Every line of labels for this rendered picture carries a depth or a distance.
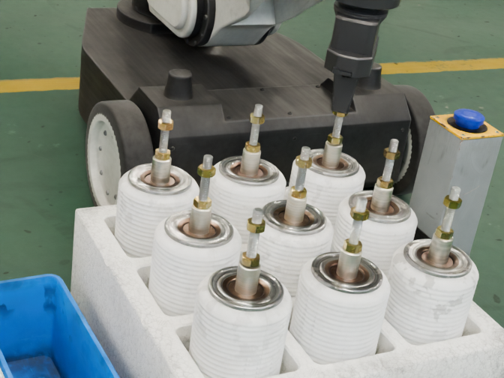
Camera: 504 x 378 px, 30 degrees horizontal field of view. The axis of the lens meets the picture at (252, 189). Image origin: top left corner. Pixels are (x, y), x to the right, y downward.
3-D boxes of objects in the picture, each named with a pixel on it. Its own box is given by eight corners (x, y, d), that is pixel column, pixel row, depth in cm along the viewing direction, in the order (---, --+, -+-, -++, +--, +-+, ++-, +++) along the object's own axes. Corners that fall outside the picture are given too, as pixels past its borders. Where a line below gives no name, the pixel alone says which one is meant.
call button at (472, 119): (445, 122, 124) (448, 108, 123) (469, 121, 126) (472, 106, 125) (463, 135, 121) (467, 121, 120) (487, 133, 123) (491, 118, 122)
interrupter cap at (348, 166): (322, 148, 126) (322, 143, 126) (369, 168, 123) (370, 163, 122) (289, 163, 121) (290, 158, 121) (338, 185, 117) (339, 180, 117)
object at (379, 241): (353, 363, 115) (382, 235, 107) (299, 322, 121) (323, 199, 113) (403, 338, 121) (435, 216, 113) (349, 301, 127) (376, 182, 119)
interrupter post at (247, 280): (229, 287, 93) (233, 259, 92) (250, 283, 95) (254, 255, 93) (240, 301, 92) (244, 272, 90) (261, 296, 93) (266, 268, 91)
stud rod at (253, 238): (242, 273, 93) (253, 206, 89) (253, 274, 93) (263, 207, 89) (242, 278, 92) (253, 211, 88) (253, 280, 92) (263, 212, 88)
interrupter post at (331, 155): (327, 160, 123) (331, 137, 122) (342, 166, 122) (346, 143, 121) (316, 165, 122) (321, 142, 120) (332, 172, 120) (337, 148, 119)
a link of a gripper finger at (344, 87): (327, 108, 117) (336, 61, 114) (352, 113, 117) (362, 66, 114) (325, 112, 115) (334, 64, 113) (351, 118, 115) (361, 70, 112)
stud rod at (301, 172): (289, 208, 106) (300, 148, 103) (292, 204, 107) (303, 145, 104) (298, 210, 106) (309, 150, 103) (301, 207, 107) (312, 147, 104)
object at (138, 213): (197, 301, 122) (214, 178, 114) (160, 338, 114) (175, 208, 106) (133, 277, 125) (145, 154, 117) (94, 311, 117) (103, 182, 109)
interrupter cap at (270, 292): (194, 277, 94) (195, 271, 94) (259, 265, 98) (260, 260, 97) (229, 320, 88) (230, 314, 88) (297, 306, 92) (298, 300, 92)
